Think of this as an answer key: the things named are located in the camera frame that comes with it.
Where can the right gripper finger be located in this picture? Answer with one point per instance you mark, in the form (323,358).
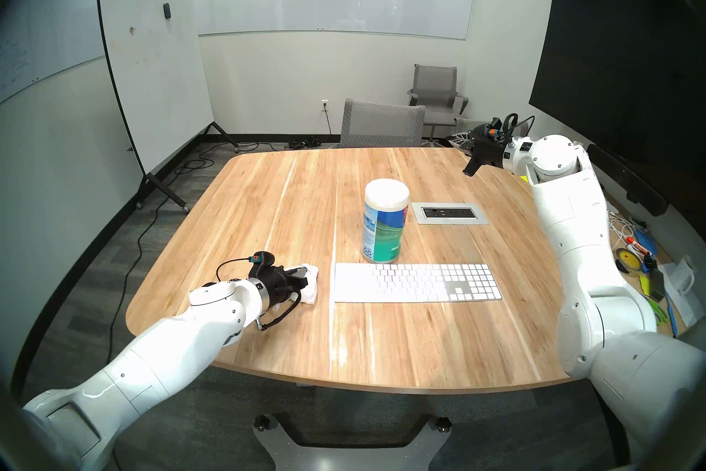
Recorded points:
(472,166)
(461,142)

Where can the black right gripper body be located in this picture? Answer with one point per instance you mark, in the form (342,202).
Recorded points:
(488,150)

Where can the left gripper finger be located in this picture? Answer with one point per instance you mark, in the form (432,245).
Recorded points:
(295,271)
(298,282)

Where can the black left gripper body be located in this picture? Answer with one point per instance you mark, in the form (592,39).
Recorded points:
(273,279)

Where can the white disinfecting wipe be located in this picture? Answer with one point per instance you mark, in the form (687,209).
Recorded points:
(310,285)

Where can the disinfecting wipes canister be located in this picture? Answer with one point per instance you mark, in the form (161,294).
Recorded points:
(383,232)

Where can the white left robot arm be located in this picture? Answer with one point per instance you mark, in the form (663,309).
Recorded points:
(165,348)

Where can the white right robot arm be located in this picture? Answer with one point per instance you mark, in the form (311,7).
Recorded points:
(595,265)

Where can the table power outlet box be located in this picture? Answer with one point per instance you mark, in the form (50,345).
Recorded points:
(449,211)

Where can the grey office armchair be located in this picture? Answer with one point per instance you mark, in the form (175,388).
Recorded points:
(436,89)

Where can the white keyboard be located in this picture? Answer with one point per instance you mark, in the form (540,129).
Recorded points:
(413,282)

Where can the black video conference bar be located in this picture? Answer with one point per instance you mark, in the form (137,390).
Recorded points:
(629,180)

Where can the yellow black tape roll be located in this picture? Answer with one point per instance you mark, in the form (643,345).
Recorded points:
(629,257)

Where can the white orange marker pen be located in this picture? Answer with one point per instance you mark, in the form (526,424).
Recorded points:
(638,245)

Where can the small blue object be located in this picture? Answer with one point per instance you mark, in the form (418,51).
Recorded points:
(646,243)

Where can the black block eraser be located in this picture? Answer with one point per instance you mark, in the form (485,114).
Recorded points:
(658,285)

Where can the white mug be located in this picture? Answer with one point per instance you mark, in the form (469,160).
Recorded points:
(683,277)

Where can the blue pen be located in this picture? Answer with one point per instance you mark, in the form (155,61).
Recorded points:
(670,312)

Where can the rolling whiteboard on stand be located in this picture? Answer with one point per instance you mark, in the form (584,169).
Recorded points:
(149,61)

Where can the black wall television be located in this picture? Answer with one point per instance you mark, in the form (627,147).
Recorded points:
(618,61)

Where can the wall whiteboard with handwriting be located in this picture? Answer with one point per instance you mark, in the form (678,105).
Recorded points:
(49,34)

